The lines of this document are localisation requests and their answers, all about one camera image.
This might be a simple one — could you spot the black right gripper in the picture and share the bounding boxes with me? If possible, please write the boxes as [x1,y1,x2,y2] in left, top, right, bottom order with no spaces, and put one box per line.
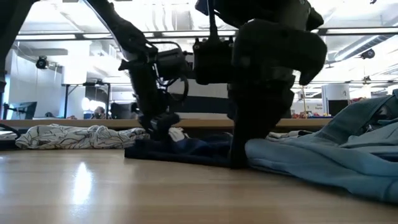
[228,18,328,169]

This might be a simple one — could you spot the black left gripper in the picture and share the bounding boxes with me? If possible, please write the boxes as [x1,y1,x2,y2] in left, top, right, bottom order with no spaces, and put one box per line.
[119,57,182,141]

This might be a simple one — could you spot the navy Puma boxer briefs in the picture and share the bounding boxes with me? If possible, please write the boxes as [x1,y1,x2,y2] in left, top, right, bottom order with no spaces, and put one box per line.
[124,132,247,168]

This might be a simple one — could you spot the white leaf-print cloth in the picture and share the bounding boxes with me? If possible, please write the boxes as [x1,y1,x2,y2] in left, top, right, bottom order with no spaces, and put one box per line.
[15,123,188,150]

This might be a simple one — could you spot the person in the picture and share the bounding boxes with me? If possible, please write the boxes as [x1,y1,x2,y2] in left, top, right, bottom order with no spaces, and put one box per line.
[92,105,107,120]

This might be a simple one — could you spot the light brown desk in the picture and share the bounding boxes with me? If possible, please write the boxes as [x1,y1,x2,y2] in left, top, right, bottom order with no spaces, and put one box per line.
[0,118,333,131]

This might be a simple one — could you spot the white cabinet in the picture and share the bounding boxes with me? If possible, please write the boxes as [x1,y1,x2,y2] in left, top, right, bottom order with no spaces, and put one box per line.
[322,83,352,118]

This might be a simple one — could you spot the black ceiling spotlight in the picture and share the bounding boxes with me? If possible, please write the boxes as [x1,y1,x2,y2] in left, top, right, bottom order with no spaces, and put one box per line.
[35,55,50,70]
[359,48,376,60]

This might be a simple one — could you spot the dark angled monitor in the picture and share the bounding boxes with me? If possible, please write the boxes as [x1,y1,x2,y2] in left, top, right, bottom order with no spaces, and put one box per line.
[2,101,38,121]

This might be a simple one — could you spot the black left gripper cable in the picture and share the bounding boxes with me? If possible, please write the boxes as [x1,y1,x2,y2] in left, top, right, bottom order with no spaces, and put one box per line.
[155,40,191,104]

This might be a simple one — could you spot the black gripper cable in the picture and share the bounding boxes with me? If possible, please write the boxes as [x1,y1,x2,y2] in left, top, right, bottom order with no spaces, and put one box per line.
[155,40,191,104]
[207,0,219,41]

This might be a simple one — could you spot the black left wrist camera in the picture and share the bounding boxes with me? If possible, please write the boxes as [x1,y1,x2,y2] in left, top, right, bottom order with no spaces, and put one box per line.
[155,46,191,82]

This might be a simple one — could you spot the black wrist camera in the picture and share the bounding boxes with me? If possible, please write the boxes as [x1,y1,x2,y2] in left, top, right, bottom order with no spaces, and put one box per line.
[155,46,191,82]
[192,36,234,85]

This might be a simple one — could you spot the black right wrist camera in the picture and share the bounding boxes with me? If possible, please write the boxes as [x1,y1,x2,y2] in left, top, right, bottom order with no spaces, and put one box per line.
[192,36,234,85]

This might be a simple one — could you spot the black frame stand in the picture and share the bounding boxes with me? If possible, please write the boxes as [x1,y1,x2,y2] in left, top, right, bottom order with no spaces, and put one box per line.
[63,81,112,119]

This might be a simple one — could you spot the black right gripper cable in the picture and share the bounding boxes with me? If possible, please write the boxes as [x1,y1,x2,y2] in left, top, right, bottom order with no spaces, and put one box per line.
[207,0,219,41]

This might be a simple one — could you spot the black cable loop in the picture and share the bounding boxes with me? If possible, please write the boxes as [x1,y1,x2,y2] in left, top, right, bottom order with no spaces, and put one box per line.
[0,123,21,139]

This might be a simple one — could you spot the black metal table frame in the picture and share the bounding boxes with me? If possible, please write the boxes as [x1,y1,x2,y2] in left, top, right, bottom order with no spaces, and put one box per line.
[0,133,20,151]

